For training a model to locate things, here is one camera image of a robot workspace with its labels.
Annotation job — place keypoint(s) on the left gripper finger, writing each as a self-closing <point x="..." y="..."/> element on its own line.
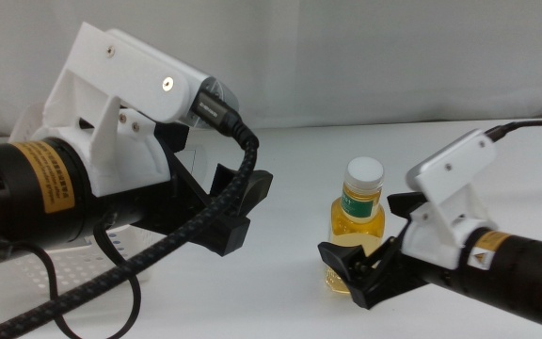
<point x="226" y="235"/>
<point x="254" y="188"/>

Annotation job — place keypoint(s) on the yellow tea bottle white cap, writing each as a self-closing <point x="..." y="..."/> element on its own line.
<point x="353" y="226"/>

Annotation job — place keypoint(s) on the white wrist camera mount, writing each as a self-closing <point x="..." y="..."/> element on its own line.
<point x="130" y="80"/>
<point x="445" y="198"/>

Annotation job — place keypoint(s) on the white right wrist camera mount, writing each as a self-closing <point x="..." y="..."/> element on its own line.
<point x="445" y="198"/>

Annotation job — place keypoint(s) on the white backdrop sheet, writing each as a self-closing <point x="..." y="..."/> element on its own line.
<point x="346" y="52"/>

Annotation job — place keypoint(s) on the white perforated plastic basket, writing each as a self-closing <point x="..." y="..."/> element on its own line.
<point x="78" y="268"/>

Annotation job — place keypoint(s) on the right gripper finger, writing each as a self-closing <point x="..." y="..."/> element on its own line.
<point x="344" y="261"/>
<point x="407" y="202"/>

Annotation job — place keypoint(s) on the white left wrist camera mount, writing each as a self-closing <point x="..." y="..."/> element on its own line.
<point x="130" y="80"/>

